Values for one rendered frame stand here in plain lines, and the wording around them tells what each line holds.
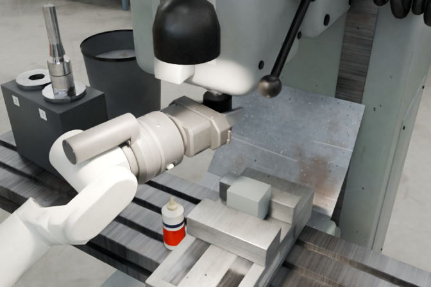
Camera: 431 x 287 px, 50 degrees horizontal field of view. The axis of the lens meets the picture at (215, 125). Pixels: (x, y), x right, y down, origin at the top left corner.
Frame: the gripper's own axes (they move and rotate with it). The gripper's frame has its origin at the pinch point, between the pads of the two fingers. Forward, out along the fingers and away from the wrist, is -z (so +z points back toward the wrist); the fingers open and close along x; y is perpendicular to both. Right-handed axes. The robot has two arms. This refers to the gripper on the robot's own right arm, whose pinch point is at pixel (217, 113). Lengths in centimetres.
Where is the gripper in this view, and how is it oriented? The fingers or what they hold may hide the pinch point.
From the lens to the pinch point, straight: 75.4
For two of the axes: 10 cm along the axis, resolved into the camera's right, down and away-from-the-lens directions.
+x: -7.0, -3.7, 6.1
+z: -7.2, 3.6, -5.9
